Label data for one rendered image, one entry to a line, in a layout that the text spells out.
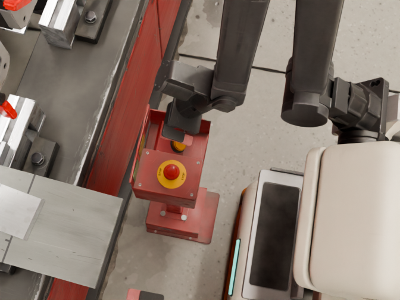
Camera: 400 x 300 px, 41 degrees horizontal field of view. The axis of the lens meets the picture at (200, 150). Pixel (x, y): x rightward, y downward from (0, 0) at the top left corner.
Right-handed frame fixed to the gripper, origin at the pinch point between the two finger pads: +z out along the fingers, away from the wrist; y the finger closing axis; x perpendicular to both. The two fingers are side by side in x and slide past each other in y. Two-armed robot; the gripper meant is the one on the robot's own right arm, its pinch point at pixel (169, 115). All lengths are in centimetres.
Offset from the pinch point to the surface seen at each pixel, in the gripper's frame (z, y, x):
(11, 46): 125, -54, -27
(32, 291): 20.8, 39.8, -14.1
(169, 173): 16.1, 7.7, 9.5
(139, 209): 95, 4, 33
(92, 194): 5.0, 19.3, -10.7
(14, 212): 11.2, 25.6, -23.4
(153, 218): 81, 9, 34
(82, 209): 5.6, 22.6, -11.8
